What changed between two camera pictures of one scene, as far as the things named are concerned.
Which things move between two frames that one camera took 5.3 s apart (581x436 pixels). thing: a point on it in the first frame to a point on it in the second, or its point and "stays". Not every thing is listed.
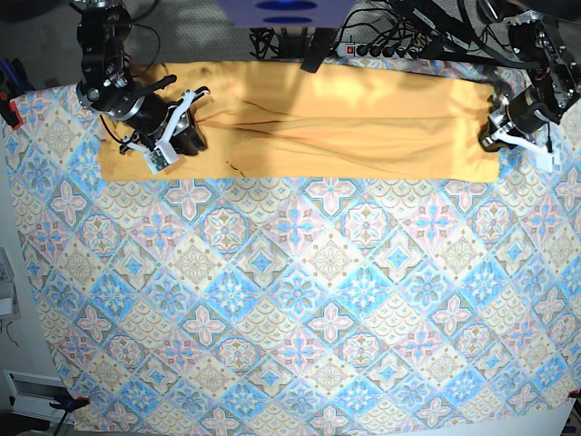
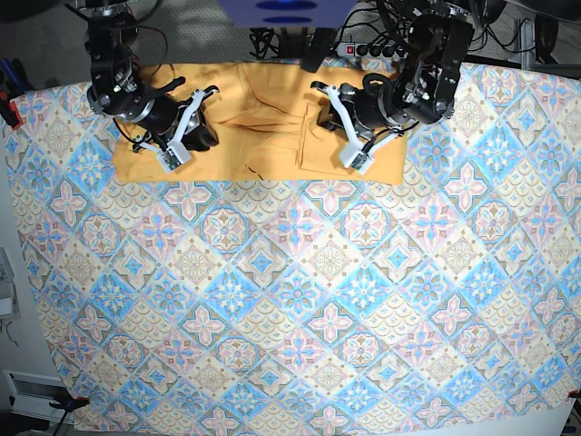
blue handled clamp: x=14 y=77 stays
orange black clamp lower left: x=69 y=403 stays
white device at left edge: x=9 y=305 stays
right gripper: x=524 y=115 to x=372 y=104
